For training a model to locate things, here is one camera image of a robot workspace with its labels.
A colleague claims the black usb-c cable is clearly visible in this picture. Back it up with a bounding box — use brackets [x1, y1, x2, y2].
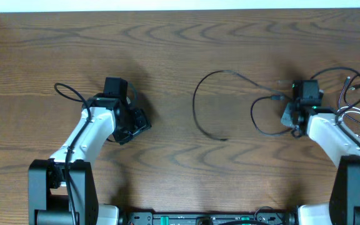
[192, 69, 293, 142]

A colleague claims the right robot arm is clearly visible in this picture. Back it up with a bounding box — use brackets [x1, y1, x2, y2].
[281, 80, 360, 225]

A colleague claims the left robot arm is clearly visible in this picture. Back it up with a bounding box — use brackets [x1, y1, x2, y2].
[28, 77, 151, 224]

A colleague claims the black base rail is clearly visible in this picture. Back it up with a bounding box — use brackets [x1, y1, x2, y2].
[117, 206, 299, 225]

